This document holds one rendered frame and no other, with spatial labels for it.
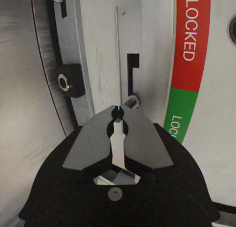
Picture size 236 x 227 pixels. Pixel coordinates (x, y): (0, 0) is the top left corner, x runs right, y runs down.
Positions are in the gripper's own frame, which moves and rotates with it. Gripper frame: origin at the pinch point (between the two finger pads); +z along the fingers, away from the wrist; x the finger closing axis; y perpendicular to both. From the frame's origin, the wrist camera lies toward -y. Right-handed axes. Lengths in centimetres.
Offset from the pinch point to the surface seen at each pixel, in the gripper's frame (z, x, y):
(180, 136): 0.8, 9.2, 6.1
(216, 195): -5.7, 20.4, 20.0
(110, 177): 6.3, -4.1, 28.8
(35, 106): 6.0, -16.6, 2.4
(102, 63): 7.8, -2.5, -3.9
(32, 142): 2.5, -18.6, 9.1
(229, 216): -10.6, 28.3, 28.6
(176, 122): 1.4, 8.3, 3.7
